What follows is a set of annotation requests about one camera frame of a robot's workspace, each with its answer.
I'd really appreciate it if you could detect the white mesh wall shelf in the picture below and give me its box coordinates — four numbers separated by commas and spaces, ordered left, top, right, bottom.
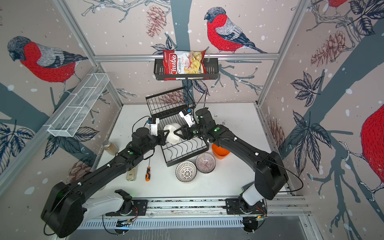
48, 73, 110, 137

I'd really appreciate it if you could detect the white patterned bowl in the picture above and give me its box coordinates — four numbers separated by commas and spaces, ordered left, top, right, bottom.
175, 161, 197, 184

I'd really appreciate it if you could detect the small clear bottle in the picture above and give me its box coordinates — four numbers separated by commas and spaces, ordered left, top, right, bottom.
126, 167, 138, 182

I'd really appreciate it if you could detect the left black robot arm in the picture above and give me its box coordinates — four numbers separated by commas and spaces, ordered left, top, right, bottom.
41, 128, 170, 238

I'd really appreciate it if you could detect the black wire dish rack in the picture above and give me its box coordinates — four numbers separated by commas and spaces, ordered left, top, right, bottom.
146, 87, 209, 167

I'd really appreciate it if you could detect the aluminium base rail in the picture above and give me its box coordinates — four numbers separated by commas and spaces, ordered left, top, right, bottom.
79, 195, 311, 234

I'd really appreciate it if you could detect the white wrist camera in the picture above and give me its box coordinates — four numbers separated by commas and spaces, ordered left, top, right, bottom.
147, 117, 160, 136
179, 109, 196, 128

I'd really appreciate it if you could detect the orange handled screwdriver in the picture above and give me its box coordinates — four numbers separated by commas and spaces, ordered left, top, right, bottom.
145, 159, 151, 182

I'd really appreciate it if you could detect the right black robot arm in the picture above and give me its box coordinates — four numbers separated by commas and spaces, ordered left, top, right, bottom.
177, 108, 289, 206

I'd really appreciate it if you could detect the red cassava chips bag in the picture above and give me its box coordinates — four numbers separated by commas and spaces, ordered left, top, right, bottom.
163, 50, 207, 75

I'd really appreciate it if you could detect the glass jar with lid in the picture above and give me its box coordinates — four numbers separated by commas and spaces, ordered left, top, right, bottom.
102, 140, 119, 156

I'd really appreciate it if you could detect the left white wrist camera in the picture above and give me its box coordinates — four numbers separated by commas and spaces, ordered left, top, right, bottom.
147, 117, 160, 136

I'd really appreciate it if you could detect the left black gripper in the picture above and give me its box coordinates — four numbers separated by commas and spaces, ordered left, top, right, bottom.
141, 128, 171, 155

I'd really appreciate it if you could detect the orange plastic bowl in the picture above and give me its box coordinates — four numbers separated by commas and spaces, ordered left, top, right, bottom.
212, 144, 230, 160

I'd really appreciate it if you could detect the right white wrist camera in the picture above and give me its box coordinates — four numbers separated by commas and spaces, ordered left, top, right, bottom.
179, 109, 196, 128

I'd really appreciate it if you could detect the black wall basket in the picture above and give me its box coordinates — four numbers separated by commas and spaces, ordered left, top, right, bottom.
154, 59, 219, 81

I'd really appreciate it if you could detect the white ceramic bowl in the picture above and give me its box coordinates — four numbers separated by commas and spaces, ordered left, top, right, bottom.
164, 123, 181, 145

